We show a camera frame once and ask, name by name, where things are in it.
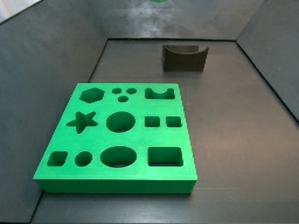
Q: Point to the green shape sorter board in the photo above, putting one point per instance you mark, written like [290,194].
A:
[120,142]

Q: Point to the dark grey arch holder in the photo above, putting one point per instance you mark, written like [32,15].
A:
[184,58]

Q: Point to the green arch block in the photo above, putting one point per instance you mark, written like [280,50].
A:
[159,1]

